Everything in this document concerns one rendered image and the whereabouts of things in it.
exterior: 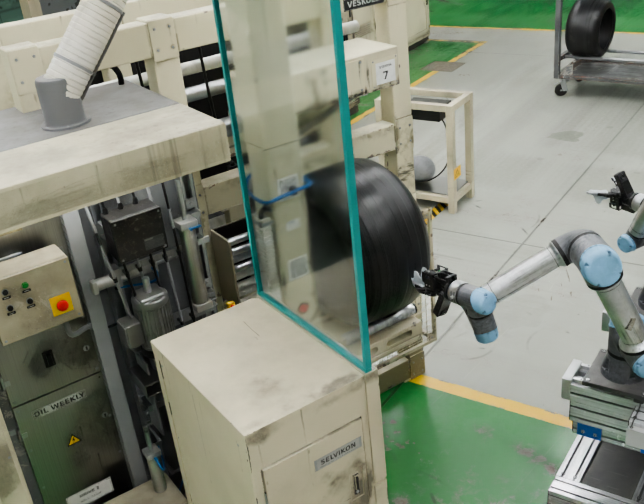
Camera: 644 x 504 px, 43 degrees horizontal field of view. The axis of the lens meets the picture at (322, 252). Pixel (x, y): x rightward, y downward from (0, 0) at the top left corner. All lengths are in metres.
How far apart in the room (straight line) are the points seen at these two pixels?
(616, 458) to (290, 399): 1.77
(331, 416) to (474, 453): 1.75
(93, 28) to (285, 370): 1.14
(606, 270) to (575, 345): 1.94
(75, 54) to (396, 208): 1.11
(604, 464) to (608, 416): 0.37
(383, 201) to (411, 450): 1.45
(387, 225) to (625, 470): 1.41
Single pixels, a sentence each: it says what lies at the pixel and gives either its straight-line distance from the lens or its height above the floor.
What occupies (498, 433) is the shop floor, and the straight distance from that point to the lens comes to 3.88.
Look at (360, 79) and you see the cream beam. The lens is 3.01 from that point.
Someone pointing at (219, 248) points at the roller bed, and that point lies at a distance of 3.12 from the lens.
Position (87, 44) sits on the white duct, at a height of 2.02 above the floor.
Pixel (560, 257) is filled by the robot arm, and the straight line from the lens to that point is 2.68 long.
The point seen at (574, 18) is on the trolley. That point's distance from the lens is 8.21.
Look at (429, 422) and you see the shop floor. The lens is 3.94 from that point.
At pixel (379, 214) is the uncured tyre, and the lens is 2.69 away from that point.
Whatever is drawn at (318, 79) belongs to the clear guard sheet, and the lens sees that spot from 1.85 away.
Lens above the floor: 2.50
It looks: 27 degrees down
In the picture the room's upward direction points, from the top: 6 degrees counter-clockwise
